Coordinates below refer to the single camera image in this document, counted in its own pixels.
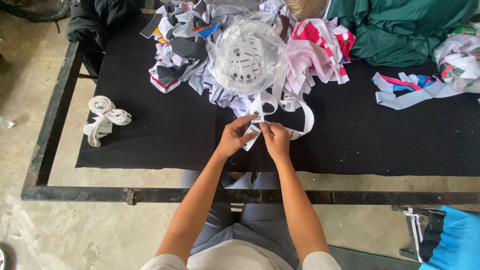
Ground clear plastic bag of labels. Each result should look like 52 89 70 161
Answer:
213 16 289 96

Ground brown plastic bag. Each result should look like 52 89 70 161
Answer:
284 0 330 22

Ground person's white shirt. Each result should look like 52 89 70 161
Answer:
140 239 342 270

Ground black garment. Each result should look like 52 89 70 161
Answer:
66 0 143 50

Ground bundle of white label ribbon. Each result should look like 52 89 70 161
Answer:
83 95 133 148

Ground pink and white fabric pieces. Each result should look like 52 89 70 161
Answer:
286 17 357 99

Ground white blue pink fabric strips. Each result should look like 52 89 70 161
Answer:
371 71 466 110

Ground heap of fabric scraps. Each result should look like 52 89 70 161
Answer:
139 0 301 118

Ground black table cloth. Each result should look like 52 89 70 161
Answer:
75 14 480 177

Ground person's left hand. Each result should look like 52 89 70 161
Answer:
215 114 260 159

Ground person's right hand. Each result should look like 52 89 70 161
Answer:
259 122 291 163

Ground person's grey trousers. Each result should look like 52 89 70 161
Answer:
180 169 301 270

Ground black metal table frame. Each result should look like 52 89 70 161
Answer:
20 40 480 206

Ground plastic bag of fabric scraps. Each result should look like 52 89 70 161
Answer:
434 22 480 94

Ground green fabric pile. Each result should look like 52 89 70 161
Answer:
325 0 480 68

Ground white printed label ribbon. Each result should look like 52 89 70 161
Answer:
240 65 315 152

